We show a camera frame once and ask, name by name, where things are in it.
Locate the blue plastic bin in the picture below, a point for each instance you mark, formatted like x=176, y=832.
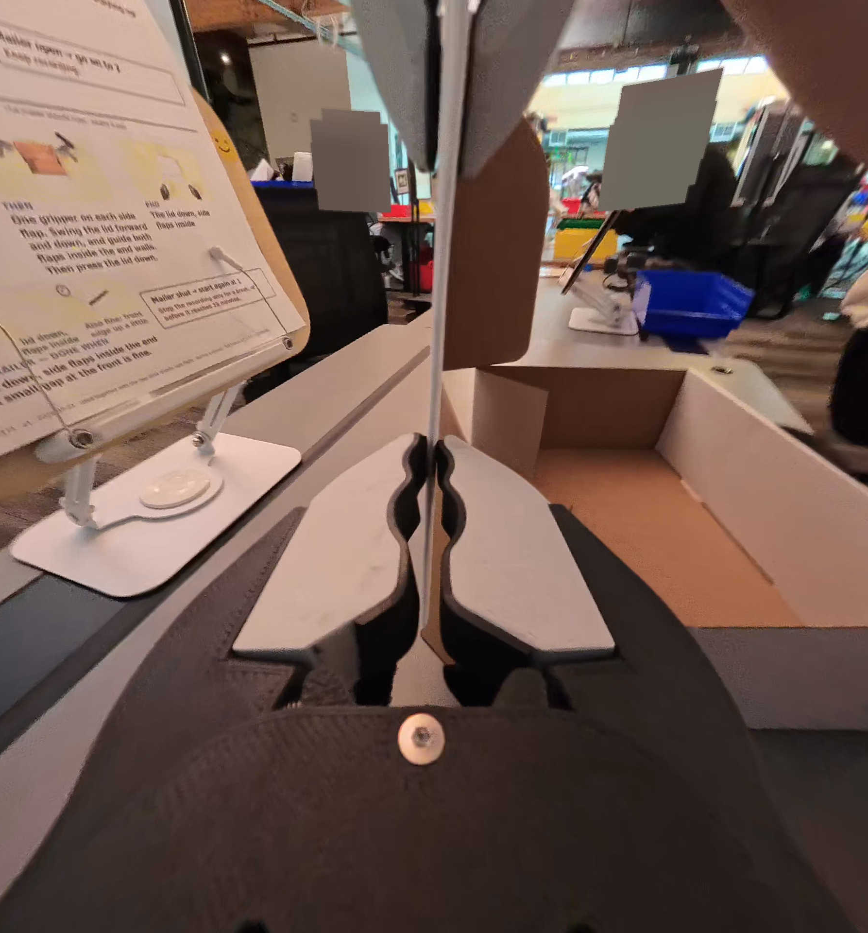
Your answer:
x=689, y=302

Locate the white tablet stand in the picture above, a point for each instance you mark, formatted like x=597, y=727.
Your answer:
x=598, y=317

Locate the black office chair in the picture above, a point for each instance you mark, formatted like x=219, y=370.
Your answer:
x=324, y=277

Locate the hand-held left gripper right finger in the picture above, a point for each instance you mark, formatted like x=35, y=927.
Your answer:
x=521, y=576

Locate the person's right forearm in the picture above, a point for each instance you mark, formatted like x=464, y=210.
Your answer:
x=827, y=65

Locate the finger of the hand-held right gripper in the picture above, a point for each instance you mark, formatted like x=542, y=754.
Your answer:
x=510, y=65
x=401, y=65

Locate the printed instruction sheet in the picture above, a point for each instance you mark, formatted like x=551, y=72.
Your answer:
x=98, y=240

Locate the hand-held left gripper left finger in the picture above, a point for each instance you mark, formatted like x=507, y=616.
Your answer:
x=332, y=568

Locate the white cardboard box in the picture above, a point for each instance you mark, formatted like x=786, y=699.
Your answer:
x=769, y=510

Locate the yellow plastic bin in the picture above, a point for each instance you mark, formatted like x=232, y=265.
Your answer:
x=583, y=244

